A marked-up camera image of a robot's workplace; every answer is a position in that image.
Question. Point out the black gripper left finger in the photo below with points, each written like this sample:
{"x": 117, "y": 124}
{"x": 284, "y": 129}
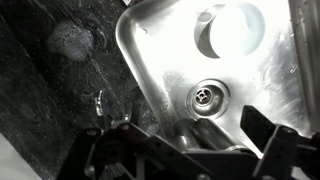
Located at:
{"x": 133, "y": 153}

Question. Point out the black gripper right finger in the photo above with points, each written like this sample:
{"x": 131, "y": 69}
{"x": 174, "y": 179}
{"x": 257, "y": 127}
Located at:
{"x": 263, "y": 130}

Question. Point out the chrome sink faucet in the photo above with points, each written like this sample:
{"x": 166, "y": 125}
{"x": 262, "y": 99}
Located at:
{"x": 308, "y": 60}

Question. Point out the round metal sink drain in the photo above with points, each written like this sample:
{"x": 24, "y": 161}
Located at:
{"x": 207, "y": 98}

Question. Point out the stainless steel sink basin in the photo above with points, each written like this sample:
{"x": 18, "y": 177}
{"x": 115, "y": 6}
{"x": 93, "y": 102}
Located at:
{"x": 166, "y": 56}

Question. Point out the white round bowl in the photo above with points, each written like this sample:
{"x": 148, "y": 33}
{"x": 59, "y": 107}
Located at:
{"x": 233, "y": 30}

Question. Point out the white soap foam blob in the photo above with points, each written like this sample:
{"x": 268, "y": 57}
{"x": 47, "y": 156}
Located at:
{"x": 71, "y": 41}

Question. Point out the orange sauce packet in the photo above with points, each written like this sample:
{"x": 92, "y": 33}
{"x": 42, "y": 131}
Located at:
{"x": 127, "y": 2}

